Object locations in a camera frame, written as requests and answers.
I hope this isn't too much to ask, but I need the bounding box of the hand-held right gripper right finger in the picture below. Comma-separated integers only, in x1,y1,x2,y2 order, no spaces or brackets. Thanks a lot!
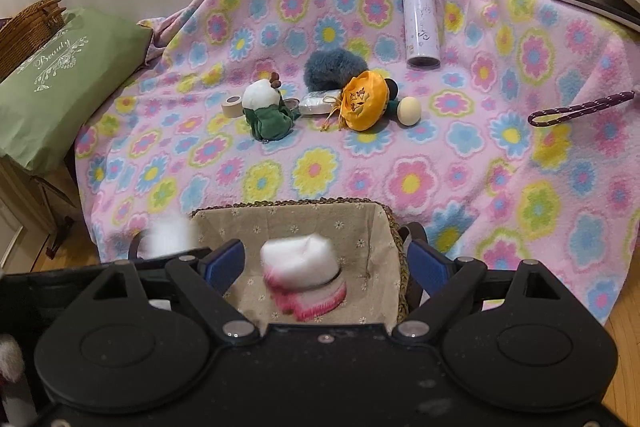
392,239,578,344

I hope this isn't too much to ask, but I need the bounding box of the white and pink plush toy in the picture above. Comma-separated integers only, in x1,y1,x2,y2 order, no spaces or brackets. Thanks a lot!
259,231,349,323

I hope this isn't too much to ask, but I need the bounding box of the white fluffy plush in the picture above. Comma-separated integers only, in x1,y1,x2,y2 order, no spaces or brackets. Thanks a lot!
139,216,197,260

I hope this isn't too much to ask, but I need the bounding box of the green printed cushion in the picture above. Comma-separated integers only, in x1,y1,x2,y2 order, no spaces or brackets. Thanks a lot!
0,7,154,172

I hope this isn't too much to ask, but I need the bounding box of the purple water bottle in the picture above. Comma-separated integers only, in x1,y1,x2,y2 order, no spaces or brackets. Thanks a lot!
402,0,442,70

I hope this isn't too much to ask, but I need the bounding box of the brown wicker basket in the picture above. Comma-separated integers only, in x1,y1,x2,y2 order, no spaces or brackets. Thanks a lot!
0,0,69,82

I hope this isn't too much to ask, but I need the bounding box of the black notebook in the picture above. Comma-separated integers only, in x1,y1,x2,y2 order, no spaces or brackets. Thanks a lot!
550,0,640,34

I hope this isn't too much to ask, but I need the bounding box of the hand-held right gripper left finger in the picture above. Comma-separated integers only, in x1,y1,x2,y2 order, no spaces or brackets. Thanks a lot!
75,241,262,347

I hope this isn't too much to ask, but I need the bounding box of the white tissue pack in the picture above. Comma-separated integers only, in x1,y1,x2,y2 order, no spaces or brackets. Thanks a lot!
298,91,344,118

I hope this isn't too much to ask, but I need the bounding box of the orange drawstring pouch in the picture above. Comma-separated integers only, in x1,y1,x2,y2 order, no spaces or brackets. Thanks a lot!
320,70,390,134

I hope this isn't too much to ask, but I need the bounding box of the floral fleece blanket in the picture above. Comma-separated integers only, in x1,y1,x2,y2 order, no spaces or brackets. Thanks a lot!
75,0,640,329

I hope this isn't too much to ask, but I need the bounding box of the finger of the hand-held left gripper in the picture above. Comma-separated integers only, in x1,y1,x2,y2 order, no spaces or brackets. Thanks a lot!
128,233,147,262

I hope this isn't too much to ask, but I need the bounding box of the blue-grey fluffy scrunchie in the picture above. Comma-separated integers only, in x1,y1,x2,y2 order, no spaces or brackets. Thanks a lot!
304,50,356,92

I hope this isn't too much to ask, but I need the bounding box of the purple rope loop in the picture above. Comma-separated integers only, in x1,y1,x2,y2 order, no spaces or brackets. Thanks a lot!
527,90,640,128

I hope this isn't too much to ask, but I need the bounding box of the woven basket with fabric liner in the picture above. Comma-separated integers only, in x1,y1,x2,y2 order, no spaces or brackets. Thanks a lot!
189,197,429,329

